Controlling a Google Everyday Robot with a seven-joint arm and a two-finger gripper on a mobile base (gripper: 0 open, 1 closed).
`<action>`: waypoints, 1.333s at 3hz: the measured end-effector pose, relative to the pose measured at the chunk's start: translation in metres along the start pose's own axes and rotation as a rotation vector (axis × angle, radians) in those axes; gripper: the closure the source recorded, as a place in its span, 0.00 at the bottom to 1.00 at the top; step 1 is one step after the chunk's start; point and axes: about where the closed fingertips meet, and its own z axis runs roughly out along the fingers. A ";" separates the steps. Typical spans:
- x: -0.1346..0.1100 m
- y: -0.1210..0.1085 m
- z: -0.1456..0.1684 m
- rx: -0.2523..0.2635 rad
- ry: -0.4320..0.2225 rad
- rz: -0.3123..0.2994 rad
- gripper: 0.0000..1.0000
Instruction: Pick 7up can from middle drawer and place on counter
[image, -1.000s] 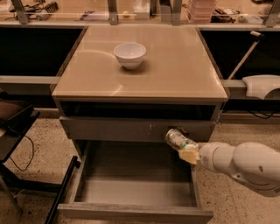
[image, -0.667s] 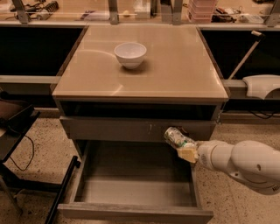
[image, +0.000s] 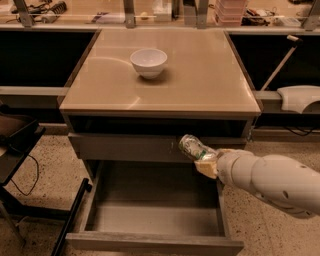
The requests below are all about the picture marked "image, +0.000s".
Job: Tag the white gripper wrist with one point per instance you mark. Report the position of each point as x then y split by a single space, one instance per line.
227 165

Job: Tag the silver green 7up can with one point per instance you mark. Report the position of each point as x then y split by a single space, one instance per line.
192 147

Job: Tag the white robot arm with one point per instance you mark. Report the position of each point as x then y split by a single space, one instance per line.
279 181

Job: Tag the open grey middle drawer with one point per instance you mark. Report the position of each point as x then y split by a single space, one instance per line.
166 208

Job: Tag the grey drawer cabinet with counter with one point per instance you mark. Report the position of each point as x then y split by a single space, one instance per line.
201 91

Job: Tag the closed grey top drawer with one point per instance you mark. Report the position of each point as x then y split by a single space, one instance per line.
116 147

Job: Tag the white curved shell part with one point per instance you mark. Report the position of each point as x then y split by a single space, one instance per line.
298 98

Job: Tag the white ceramic bowl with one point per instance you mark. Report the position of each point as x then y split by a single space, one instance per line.
148 62

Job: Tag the white stick with dark tip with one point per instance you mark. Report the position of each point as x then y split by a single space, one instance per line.
296 41

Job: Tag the pink stacked plastic trays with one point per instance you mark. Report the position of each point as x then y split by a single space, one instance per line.
229 12

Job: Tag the black cart on left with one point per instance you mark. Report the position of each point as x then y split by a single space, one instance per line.
18 136

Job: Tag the black tool on shelf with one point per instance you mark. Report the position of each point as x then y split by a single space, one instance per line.
44 12

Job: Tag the grey metal railing frame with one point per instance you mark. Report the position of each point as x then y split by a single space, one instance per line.
261 16

